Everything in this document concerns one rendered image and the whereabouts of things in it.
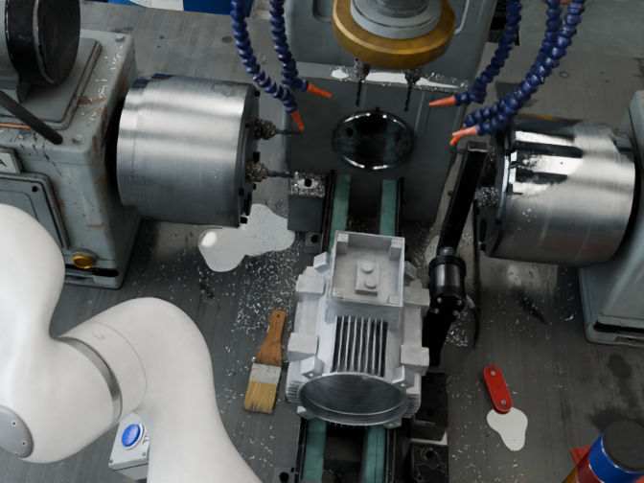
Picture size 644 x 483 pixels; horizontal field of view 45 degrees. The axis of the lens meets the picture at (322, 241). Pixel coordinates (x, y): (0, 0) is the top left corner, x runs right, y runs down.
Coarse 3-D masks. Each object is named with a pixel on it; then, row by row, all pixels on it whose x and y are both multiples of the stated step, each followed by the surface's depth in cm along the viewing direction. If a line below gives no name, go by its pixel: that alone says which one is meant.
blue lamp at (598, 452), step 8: (600, 440) 89; (592, 448) 91; (600, 448) 88; (592, 456) 90; (600, 456) 88; (592, 464) 90; (600, 464) 89; (608, 464) 87; (600, 472) 89; (608, 472) 88; (616, 472) 87; (624, 472) 87; (632, 472) 86; (640, 472) 86; (608, 480) 89; (616, 480) 88; (624, 480) 88; (632, 480) 88
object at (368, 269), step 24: (336, 240) 112; (360, 240) 114; (384, 240) 113; (336, 264) 113; (360, 264) 112; (384, 264) 113; (336, 288) 107; (360, 288) 109; (384, 288) 111; (336, 312) 108; (360, 312) 107; (384, 312) 107
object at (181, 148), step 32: (128, 96) 126; (160, 96) 125; (192, 96) 125; (224, 96) 126; (256, 96) 134; (128, 128) 124; (160, 128) 123; (192, 128) 123; (224, 128) 123; (256, 128) 135; (128, 160) 125; (160, 160) 123; (192, 160) 123; (224, 160) 123; (256, 160) 141; (128, 192) 128; (160, 192) 126; (192, 192) 125; (224, 192) 125; (224, 224) 132
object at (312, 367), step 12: (324, 252) 117; (324, 264) 116; (408, 264) 117; (408, 276) 116; (312, 360) 106; (300, 372) 106; (312, 372) 105; (396, 372) 106; (408, 372) 106; (396, 384) 106; (408, 384) 106; (300, 408) 116; (396, 420) 115
